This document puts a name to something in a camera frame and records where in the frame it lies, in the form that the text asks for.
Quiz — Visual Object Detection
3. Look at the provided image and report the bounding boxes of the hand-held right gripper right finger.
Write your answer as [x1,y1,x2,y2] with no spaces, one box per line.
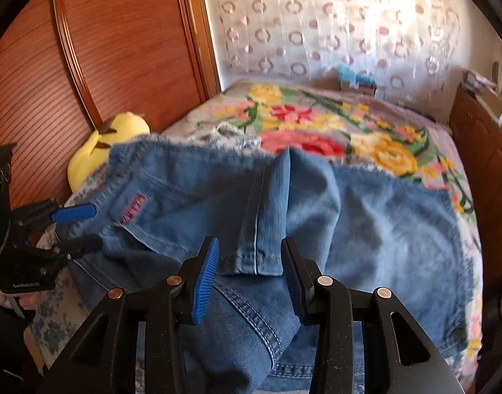
[281,237,465,394]

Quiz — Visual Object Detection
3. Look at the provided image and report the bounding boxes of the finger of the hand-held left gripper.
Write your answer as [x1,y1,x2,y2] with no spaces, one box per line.
[50,204,98,225]
[41,235,104,260]

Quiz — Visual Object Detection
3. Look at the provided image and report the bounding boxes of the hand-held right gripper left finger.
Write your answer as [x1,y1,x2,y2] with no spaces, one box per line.
[37,236,221,394]

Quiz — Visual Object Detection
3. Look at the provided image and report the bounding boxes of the blue denim pants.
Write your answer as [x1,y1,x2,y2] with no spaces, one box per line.
[66,133,473,394]

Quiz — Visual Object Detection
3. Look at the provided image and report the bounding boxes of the yellow plush toy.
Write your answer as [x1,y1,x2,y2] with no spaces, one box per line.
[67,112,150,193]

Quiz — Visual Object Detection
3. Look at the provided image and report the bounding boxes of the colourful floral blanket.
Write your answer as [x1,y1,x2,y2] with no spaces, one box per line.
[163,80,484,362]

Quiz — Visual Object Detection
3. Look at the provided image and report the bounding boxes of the wooden slatted wardrobe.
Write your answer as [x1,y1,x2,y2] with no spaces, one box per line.
[0,0,223,214]

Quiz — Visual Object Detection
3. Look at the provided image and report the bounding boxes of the cardboard box with blue cloth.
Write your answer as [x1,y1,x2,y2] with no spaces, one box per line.
[338,65,377,97]

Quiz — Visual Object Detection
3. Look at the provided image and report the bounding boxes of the long wooden cabinet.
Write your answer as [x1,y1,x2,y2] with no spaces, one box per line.
[448,84,502,255]

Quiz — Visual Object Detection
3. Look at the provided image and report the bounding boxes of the sheer circle-patterned curtain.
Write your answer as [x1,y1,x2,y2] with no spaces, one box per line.
[199,0,502,91]

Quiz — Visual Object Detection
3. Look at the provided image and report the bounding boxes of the beige cardboard box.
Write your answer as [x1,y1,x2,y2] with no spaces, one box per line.
[479,86,502,119]

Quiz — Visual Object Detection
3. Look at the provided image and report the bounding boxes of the stack of papers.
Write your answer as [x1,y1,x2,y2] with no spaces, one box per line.
[462,70,488,91]

